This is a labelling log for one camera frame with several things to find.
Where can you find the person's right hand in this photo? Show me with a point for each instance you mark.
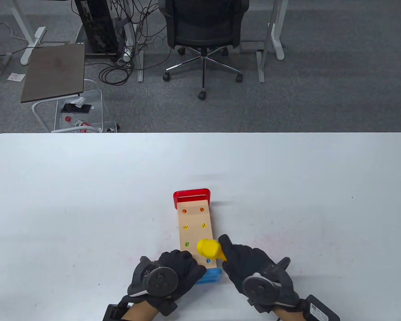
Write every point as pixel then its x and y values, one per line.
pixel 247 257

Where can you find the person's left hand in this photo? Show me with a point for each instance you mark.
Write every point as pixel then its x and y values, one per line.
pixel 180 264

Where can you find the yellow toy hammer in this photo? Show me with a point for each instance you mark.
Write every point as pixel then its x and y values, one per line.
pixel 209 248

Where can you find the rainbow wooden hammer bench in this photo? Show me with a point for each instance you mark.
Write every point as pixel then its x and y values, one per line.
pixel 193 219

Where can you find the person's left forearm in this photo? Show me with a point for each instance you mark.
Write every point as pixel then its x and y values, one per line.
pixel 140 314

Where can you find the grey round glove tracker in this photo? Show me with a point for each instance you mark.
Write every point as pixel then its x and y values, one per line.
pixel 160 282
pixel 259 289

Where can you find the black wrist box with label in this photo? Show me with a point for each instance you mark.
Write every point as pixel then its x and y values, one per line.
pixel 320 311

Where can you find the red-capped bottle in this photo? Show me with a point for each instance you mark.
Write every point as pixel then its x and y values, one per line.
pixel 78 123

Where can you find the clear plastic storage bin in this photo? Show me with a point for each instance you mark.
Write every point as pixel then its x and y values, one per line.
pixel 95 100

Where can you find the black smartphone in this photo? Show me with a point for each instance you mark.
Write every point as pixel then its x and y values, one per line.
pixel 75 108

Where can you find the grey desk leg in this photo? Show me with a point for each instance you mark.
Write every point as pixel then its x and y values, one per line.
pixel 261 67
pixel 138 67

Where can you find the white crumpled paper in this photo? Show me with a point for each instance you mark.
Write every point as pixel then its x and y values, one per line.
pixel 78 101

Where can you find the white power strip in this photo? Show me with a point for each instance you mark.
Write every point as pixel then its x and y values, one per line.
pixel 127 53

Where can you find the brown side table top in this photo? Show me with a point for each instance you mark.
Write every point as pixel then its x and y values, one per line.
pixel 53 70

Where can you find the black office chair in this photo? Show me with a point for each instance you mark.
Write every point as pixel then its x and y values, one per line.
pixel 204 26

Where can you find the paper sheet on floor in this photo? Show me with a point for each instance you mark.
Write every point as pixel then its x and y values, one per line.
pixel 16 77

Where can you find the black computer tower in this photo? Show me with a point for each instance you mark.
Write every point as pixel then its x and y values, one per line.
pixel 97 23

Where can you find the white metal table frame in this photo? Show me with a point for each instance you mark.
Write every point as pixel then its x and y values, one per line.
pixel 36 112

